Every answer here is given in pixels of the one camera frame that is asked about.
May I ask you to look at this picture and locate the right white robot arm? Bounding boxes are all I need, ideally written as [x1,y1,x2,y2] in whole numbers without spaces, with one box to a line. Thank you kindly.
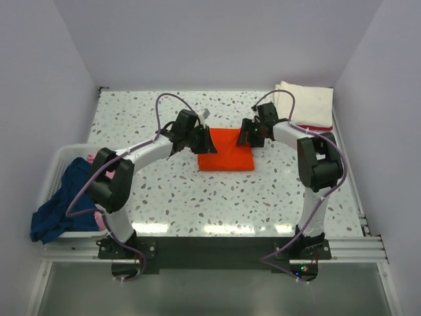
[237,103,347,259]

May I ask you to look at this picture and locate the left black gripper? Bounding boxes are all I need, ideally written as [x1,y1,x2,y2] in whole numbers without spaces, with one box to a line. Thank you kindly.
[184,125,217,155]

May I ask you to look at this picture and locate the white plastic laundry basket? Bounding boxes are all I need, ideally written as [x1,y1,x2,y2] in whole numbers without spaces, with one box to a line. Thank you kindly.
[36,144,106,240]

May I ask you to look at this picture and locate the folded pink t-shirt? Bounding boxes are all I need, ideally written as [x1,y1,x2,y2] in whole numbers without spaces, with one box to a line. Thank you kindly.
[299,125,334,132]

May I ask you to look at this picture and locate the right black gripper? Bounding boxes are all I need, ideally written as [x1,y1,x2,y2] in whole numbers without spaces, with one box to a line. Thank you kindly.
[236,118,264,149]

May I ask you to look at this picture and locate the light pink t-shirt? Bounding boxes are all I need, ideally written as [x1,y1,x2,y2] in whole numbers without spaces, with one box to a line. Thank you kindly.
[87,154,106,231]

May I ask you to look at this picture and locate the navy blue t-shirt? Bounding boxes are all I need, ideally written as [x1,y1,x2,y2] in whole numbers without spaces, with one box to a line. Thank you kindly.
[30,157,99,244]

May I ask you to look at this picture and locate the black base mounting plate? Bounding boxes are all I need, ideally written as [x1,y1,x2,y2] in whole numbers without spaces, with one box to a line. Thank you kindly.
[96,236,332,282]

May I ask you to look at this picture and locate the folded cream t-shirt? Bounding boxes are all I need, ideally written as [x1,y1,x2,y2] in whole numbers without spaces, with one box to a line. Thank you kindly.
[275,81,334,127]

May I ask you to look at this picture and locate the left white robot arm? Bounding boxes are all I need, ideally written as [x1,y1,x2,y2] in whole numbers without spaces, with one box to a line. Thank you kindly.
[86,109,217,258]

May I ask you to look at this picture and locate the orange t-shirt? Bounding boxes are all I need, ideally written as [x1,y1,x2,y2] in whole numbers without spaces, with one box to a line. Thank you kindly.
[197,128,255,172]

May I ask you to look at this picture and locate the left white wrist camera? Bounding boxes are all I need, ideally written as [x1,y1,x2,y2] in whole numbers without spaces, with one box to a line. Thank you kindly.
[197,108,210,127]

